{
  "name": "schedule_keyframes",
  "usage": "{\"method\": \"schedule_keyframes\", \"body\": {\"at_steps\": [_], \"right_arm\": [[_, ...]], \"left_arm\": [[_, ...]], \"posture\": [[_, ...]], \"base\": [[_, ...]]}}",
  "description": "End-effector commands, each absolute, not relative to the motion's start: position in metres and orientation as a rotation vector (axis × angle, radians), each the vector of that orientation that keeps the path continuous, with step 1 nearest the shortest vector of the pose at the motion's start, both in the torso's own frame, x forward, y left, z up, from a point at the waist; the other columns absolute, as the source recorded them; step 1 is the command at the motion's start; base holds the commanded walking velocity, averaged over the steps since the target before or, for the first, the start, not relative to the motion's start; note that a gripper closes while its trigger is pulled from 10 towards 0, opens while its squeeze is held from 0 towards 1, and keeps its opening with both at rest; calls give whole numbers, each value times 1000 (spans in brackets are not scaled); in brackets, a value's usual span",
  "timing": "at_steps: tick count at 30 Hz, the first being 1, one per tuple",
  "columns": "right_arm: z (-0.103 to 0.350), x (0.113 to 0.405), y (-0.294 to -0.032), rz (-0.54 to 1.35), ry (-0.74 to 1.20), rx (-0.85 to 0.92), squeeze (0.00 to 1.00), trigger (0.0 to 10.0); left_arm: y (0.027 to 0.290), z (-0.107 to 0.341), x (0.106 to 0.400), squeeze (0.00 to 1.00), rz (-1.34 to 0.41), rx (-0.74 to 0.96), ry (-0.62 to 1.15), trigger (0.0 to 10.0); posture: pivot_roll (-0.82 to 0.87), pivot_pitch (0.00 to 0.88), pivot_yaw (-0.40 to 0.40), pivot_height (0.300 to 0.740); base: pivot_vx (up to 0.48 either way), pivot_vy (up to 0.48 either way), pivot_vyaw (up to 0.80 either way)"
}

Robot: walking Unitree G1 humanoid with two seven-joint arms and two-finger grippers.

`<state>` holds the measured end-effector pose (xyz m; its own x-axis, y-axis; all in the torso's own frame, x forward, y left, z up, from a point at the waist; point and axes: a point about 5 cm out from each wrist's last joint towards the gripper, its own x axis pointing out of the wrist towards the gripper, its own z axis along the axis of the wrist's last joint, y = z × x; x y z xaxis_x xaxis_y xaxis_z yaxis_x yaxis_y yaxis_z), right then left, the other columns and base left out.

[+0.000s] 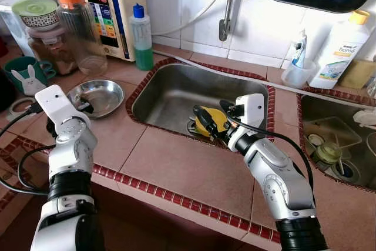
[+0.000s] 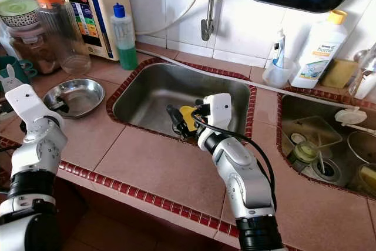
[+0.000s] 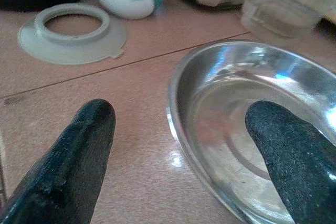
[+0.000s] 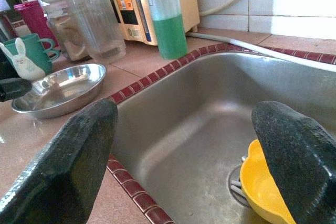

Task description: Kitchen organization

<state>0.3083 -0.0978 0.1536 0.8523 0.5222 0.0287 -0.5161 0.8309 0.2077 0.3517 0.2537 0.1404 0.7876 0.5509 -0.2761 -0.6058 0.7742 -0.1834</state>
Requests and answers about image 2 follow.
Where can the clear pitcher orange lid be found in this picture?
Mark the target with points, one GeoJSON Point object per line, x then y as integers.
{"type": "Point", "coordinates": [64, 33]}

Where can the yellow sponge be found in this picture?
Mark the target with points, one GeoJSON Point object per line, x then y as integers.
{"type": "Point", "coordinates": [338, 74]}

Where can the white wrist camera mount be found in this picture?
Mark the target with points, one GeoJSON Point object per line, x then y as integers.
{"type": "Point", "coordinates": [218, 110]}
{"type": "Point", "coordinates": [26, 101]}

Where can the chrome faucet green cap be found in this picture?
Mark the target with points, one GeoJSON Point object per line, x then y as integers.
{"type": "Point", "coordinates": [363, 72]}

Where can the yellow plastic bowl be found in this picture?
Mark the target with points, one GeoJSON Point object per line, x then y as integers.
{"type": "Point", "coordinates": [189, 117]}

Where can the teal mug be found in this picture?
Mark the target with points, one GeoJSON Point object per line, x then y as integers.
{"type": "Point", "coordinates": [29, 66]}

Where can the patterned bowl green lid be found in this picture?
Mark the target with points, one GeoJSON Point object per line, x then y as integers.
{"type": "Point", "coordinates": [19, 7]}

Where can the round steel bowl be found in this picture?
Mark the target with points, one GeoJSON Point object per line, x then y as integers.
{"type": "Point", "coordinates": [363, 148]}

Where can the steel wall faucet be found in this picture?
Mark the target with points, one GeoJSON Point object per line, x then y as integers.
{"type": "Point", "coordinates": [207, 27]}

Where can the round steel plate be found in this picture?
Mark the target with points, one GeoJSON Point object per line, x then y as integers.
{"type": "Point", "coordinates": [82, 95]}

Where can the white detergent bottle yellow cap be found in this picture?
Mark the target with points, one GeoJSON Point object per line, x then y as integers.
{"type": "Point", "coordinates": [320, 54]}

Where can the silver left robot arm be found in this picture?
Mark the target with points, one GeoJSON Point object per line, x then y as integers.
{"type": "Point", "coordinates": [38, 151]}

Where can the white blue toothpaste tube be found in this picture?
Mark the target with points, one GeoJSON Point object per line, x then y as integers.
{"type": "Point", "coordinates": [279, 45]}

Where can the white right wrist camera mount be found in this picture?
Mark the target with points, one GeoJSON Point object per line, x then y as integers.
{"type": "Point", "coordinates": [218, 110]}

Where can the glass jar brown contents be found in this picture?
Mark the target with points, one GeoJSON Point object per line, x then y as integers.
{"type": "Point", "coordinates": [35, 54]}

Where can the small glass jar green contents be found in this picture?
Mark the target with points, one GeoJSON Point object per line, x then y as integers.
{"type": "Point", "coordinates": [302, 152]}

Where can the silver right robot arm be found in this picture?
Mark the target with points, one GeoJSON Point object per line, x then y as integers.
{"type": "Point", "coordinates": [244, 174]}

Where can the clear plastic cup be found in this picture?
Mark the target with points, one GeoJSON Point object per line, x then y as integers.
{"type": "Point", "coordinates": [277, 79]}

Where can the steel sink basin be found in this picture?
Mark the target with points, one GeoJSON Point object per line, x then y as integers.
{"type": "Point", "coordinates": [291, 107]}
{"type": "Point", "coordinates": [153, 89]}

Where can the beige water ionizer appliance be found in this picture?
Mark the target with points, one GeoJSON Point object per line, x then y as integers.
{"type": "Point", "coordinates": [114, 10]}

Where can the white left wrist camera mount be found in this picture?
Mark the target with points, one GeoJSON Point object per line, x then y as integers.
{"type": "Point", "coordinates": [26, 101]}

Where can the green soap bottle blue cap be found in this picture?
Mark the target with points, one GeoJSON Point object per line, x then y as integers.
{"type": "Point", "coordinates": [124, 45]}

